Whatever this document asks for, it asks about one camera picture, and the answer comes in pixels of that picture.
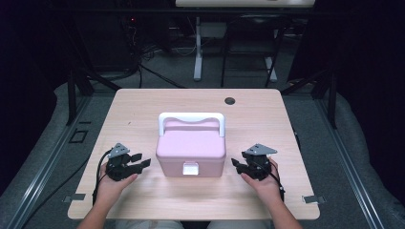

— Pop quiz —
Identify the tangle of black cables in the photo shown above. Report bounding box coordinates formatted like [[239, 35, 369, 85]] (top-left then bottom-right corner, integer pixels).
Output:
[[120, 13, 200, 90]]

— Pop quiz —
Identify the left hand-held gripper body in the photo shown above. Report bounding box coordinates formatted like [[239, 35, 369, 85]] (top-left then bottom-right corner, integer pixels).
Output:
[[105, 142, 142, 182]]

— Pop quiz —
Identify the black floor cable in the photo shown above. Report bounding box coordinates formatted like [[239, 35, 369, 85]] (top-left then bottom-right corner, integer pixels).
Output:
[[22, 156, 91, 229]]

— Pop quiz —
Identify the aluminium floor rail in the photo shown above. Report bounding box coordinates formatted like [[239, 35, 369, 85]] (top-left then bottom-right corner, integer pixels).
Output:
[[314, 97, 387, 229], [5, 94, 94, 229]]

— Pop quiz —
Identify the pink plastic box white handle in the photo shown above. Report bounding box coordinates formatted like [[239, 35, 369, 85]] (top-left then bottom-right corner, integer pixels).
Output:
[[155, 112, 227, 178]]

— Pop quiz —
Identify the white desk with legs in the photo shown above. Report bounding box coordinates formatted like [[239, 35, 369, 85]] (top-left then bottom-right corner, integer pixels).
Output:
[[175, 0, 316, 83]]

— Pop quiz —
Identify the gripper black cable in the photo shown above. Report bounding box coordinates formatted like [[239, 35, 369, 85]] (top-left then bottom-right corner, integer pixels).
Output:
[[92, 148, 115, 206], [267, 161, 287, 203]]

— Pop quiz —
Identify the black metal stool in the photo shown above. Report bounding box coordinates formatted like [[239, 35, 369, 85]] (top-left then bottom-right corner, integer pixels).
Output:
[[220, 12, 288, 89]]

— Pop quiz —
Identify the grey tape strip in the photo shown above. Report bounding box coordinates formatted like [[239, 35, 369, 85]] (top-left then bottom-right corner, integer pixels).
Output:
[[302, 195, 327, 205], [62, 193, 87, 204]]

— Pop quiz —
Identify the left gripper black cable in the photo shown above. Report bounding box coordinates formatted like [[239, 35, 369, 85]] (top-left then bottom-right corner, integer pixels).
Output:
[[92, 148, 115, 206]]

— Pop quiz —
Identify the black tape floor outline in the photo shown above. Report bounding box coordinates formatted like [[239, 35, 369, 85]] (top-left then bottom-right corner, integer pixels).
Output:
[[69, 128, 89, 144]]

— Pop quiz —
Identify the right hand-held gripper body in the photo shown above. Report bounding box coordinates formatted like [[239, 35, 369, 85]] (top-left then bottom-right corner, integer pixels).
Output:
[[241, 143, 278, 181]]

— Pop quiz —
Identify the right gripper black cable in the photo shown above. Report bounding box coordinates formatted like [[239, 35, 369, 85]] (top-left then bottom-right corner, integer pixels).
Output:
[[267, 161, 287, 203]]

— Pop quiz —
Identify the black metal stand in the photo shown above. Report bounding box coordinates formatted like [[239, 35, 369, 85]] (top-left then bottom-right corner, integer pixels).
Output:
[[61, 22, 122, 127], [281, 68, 338, 130]]

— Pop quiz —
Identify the person's left hand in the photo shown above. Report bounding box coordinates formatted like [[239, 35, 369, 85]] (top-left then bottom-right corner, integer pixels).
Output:
[[95, 162, 139, 203]]

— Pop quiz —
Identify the person's right hand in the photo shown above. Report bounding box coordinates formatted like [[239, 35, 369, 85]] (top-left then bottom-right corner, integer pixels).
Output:
[[240, 157, 285, 204]]

